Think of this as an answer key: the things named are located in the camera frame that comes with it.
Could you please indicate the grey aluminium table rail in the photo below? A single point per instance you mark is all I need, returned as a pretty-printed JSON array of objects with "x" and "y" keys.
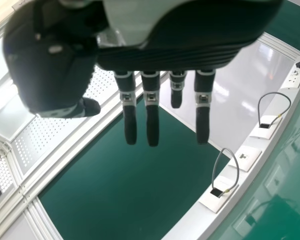
[{"x": 187, "y": 227}]

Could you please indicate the white socket plate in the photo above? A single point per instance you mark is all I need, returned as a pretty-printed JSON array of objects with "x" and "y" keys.
[
  {"x": 220, "y": 200},
  {"x": 265, "y": 131},
  {"x": 293, "y": 80},
  {"x": 245, "y": 160}
]

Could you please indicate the white perforated panel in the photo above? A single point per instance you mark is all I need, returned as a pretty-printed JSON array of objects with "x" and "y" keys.
[
  {"x": 40, "y": 140},
  {"x": 2, "y": 170}
]

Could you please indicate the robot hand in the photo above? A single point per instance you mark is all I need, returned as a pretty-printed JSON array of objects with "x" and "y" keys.
[{"x": 190, "y": 32}]

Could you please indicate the white aluminium frame rail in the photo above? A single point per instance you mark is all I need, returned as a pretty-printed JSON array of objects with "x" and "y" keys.
[{"x": 27, "y": 191}]

